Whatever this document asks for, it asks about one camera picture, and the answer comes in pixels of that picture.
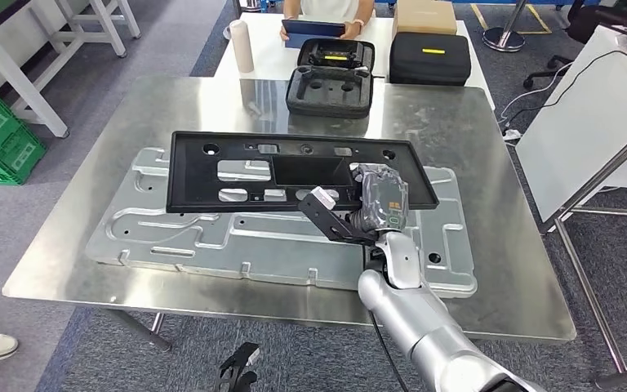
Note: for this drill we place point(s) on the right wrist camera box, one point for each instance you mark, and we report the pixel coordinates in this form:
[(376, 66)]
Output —
[(329, 222)]

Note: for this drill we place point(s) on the black box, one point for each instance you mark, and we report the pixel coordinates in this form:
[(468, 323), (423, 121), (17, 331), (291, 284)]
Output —
[(430, 67)]

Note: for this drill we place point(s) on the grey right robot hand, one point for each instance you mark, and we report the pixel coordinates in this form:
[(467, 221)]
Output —
[(384, 195)]

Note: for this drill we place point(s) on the dark blue tablet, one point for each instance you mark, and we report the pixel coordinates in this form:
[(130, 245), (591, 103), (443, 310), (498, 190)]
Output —
[(313, 30)]

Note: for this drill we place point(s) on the chrome stanchion post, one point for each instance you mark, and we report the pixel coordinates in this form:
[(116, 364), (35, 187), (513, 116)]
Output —
[(503, 40)]

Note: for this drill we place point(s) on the black plastic tool case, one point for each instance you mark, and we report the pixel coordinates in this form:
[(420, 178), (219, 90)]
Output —
[(329, 100)]

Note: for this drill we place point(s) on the brown cardboard box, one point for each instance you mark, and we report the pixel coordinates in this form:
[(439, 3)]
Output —
[(424, 16)]

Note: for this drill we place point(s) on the white power strip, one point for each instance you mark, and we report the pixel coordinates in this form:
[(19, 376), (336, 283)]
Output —
[(512, 135)]

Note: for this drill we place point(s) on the white frame table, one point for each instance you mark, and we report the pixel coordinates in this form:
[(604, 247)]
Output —
[(24, 86)]

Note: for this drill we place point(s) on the beige cylinder bottle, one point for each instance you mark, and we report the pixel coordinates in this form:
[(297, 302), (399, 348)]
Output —
[(242, 48)]

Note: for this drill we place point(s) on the stamped aluminium sheet panel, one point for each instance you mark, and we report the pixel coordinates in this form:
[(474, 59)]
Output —
[(211, 249)]

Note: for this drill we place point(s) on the black office chair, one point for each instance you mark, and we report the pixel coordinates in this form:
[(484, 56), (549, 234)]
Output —
[(584, 24)]

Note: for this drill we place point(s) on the white cabinet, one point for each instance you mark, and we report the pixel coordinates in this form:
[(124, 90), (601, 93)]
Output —
[(578, 135)]

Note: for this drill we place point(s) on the black plastic plate frame part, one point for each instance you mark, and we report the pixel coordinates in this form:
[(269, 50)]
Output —
[(189, 178)]

